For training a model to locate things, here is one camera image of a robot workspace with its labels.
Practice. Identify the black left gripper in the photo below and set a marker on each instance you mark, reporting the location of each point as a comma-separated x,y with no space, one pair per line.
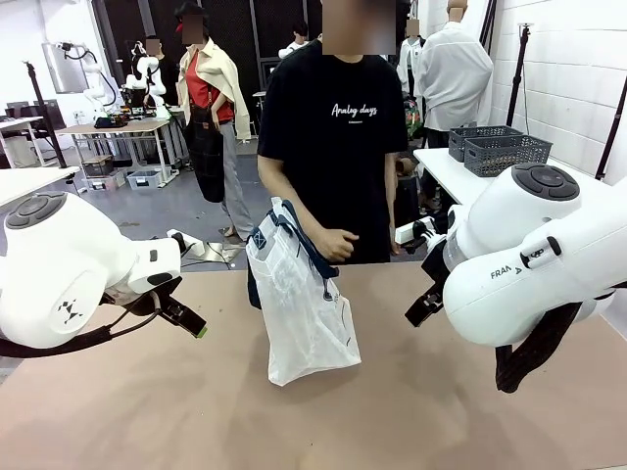
147,303

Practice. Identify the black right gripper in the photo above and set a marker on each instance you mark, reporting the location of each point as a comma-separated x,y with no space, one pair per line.
437,264

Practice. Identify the translucent plastic shopping bag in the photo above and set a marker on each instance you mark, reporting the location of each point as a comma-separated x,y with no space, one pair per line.
303,318

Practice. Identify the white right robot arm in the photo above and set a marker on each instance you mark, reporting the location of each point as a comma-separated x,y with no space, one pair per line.
514,254

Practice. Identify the person's left forearm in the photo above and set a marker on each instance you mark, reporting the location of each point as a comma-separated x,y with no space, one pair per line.
390,205

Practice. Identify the person's right forearm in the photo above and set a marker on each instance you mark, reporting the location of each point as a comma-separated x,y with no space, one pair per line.
289,205

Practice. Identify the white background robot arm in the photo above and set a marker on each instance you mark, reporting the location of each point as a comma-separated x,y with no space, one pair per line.
93,93

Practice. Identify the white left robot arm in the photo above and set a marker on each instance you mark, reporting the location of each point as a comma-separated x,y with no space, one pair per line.
59,254

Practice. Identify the colourful patterned bag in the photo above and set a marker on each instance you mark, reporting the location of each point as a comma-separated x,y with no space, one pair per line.
414,117

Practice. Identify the person's left hand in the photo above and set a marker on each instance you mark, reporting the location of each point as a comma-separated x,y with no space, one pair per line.
394,248

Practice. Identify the person's right hand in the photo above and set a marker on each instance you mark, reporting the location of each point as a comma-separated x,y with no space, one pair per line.
338,245

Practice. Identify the white side table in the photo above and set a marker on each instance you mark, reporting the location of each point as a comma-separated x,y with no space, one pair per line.
441,171

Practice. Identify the clear plastic storage box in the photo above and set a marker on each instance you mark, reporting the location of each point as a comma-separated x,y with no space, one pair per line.
144,180

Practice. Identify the low clear storage box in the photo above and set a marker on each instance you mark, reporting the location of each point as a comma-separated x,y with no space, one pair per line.
103,183

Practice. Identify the person in black T-shirt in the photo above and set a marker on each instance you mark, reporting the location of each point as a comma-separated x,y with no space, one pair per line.
333,161

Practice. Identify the grey storage crate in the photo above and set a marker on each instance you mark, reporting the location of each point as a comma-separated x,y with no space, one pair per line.
97,165

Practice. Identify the light wooden workbench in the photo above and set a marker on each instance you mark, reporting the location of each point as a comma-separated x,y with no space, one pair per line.
117,128

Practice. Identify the mannequin with white shirt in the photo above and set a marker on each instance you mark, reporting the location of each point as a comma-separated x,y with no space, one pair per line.
455,73

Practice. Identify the black tripod stand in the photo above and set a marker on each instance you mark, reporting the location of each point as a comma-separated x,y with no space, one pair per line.
44,117

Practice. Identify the background person white coat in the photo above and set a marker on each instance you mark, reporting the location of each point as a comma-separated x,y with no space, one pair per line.
409,63

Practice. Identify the background person dark clothes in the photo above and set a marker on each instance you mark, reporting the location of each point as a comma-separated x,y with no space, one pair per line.
166,73

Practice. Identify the black monitor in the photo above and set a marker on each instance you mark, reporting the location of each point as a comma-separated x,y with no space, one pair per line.
49,112

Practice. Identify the mannequin with cream jacket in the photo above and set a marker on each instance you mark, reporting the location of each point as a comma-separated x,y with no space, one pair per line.
210,73

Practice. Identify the white black background robot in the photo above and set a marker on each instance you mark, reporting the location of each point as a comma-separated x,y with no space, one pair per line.
147,68

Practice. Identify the black tripod with white head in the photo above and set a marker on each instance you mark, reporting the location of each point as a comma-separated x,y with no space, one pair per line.
520,73

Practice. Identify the black slanted stand pole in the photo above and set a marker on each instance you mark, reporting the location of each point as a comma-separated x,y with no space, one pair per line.
612,132

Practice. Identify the grey metal panel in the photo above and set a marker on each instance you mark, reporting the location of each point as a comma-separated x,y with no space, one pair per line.
61,68

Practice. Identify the seated person white shirt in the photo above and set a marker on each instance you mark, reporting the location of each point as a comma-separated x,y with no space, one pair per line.
296,44

